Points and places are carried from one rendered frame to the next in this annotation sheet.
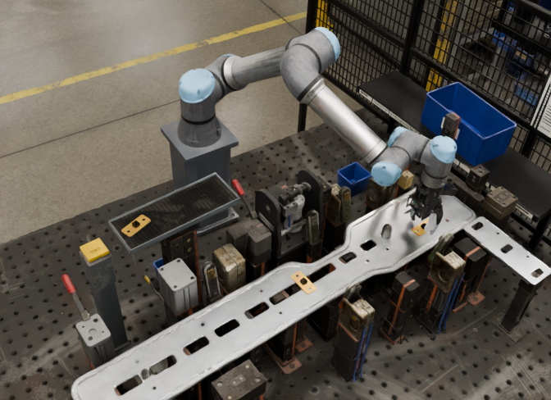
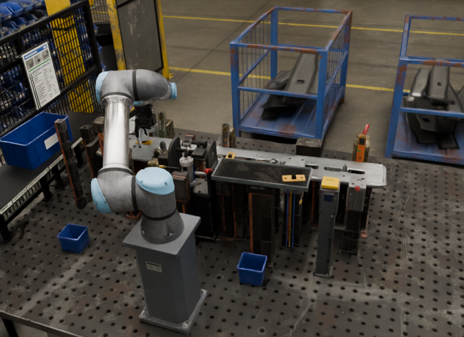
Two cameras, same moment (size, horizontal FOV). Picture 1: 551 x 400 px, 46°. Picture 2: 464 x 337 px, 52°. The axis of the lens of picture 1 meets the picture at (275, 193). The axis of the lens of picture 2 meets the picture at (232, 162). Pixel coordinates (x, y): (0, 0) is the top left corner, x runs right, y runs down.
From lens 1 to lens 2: 2.72 m
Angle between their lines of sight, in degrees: 88
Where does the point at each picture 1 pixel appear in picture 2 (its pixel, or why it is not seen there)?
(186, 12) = not seen: outside the picture
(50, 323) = (355, 311)
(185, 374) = (326, 161)
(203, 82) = (155, 170)
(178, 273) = (293, 163)
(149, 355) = (335, 175)
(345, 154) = (30, 268)
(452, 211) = not seen: hidden behind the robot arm
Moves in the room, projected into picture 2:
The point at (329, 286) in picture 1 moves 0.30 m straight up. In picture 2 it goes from (222, 150) to (219, 92)
